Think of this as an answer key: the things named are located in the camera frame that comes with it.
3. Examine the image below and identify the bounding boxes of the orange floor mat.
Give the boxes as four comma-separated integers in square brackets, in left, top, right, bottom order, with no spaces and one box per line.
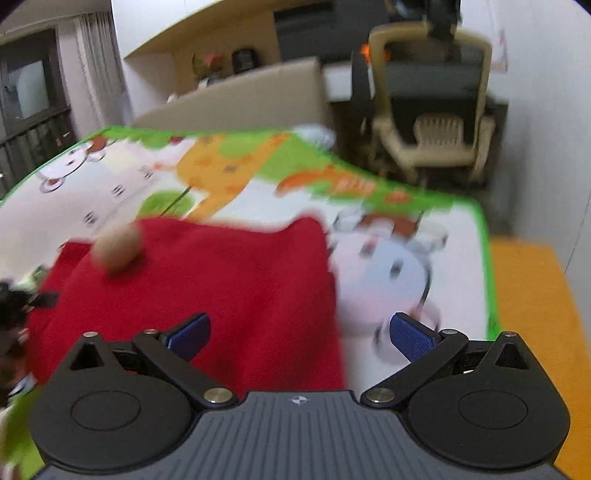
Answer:
[490,237,591,479]

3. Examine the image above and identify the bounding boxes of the orange object on desk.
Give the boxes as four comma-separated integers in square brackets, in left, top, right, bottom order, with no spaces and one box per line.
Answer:
[360,43,370,64]

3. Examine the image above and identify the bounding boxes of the potted plant with red leaves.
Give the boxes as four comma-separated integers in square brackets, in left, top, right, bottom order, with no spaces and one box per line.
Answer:
[191,53,225,89]

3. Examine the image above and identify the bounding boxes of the black kettle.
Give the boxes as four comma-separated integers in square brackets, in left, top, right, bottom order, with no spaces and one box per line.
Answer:
[231,48,259,75]

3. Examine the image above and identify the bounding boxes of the black monitor screen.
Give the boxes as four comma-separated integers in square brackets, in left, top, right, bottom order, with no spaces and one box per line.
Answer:
[273,0,390,63]

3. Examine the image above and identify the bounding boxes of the beige mesh office chair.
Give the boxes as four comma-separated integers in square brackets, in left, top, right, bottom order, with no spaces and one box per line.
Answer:
[363,21,496,184]

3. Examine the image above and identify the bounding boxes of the colourful cartoon play mat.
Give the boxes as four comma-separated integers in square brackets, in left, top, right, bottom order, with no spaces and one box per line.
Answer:
[0,124,502,480]

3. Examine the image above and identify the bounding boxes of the red fleece garment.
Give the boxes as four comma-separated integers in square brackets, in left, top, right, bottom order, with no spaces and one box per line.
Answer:
[26,217,346,394]

